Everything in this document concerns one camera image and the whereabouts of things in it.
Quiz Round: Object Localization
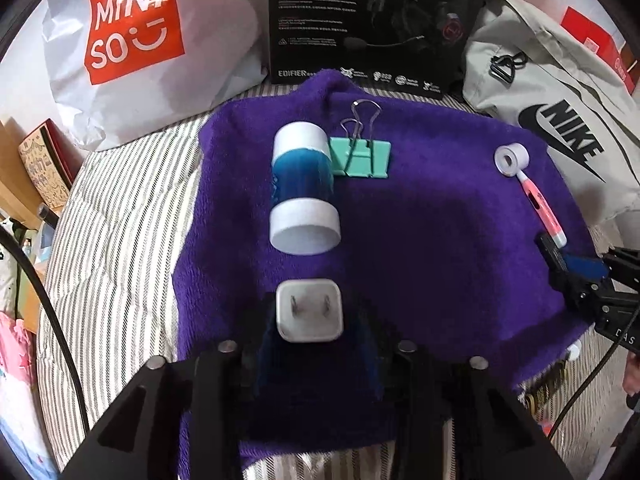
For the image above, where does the pink pen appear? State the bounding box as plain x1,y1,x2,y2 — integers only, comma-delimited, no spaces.
516,170,567,248

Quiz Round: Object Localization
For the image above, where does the white USB night light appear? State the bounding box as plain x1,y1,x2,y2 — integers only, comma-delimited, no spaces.
565,340,582,362

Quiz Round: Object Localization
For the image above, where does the white tape roll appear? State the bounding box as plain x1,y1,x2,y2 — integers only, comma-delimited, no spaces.
494,143,530,178

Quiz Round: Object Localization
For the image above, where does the white charger plug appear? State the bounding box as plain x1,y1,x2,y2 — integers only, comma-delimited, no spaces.
276,278,344,344

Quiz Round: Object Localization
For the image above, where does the white and blue cylinder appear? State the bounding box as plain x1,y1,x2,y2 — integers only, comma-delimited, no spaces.
269,122,342,256

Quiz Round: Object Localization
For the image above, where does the teal binder clip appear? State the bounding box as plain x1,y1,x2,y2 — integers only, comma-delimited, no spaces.
329,99,392,179

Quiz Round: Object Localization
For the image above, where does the person's right hand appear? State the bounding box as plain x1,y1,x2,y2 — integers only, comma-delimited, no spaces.
623,352,640,396

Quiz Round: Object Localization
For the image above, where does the striped bed cover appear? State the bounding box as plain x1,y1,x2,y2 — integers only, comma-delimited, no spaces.
37,112,631,479

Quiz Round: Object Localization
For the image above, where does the purple towel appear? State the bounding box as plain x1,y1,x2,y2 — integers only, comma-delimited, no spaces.
172,70,594,386

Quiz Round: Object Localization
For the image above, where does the grey Nike bag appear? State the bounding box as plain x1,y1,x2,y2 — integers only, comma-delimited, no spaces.
463,0,639,224

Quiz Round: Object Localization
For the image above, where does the small red paper bag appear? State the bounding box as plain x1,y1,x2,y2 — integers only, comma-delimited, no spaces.
561,6,639,94

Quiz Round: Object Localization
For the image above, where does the patterned book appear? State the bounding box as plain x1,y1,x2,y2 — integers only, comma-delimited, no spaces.
17,119,79,211

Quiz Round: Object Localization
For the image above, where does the black headset box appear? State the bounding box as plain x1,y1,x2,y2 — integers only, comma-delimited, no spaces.
269,0,484,98

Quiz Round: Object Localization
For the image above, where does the white Miniso plastic bag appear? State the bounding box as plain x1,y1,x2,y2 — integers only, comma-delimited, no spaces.
42,0,266,151

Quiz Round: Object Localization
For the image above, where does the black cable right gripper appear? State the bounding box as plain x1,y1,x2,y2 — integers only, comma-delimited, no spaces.
546,303,640,443

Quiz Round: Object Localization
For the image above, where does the black cable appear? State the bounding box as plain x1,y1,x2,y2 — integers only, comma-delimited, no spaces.
0,226,91,436

